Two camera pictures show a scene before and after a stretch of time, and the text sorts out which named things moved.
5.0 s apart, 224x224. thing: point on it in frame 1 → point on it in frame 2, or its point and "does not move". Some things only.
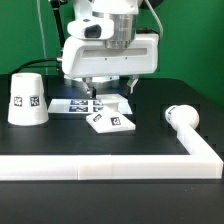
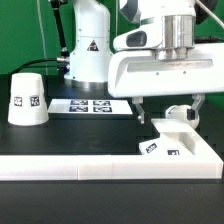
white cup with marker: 28,103 does not move
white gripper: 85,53 → 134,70
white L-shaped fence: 202,162 does not move
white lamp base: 110,120 → 177,138
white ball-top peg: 180,116 does not move
